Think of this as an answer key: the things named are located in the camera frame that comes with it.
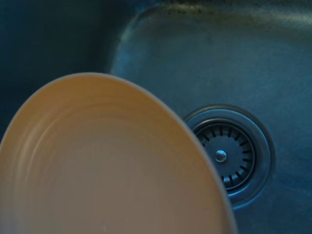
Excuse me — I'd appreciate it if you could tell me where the orange round plate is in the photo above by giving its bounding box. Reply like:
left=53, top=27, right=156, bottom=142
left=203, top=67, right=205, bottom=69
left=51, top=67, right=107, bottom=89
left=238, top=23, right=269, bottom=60
left=0, top=72, right=238, bottom=234

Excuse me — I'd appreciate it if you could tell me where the sink drain strainer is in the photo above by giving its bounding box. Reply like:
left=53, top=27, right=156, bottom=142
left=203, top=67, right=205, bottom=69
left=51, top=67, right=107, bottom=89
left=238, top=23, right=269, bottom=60
left=182, top=104, right=277, bottom=212

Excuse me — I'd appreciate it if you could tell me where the stainless steel double sink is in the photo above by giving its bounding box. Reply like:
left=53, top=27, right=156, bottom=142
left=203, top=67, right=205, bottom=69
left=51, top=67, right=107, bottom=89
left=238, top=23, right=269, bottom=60
left=0, top=0, right=312, bottom=234

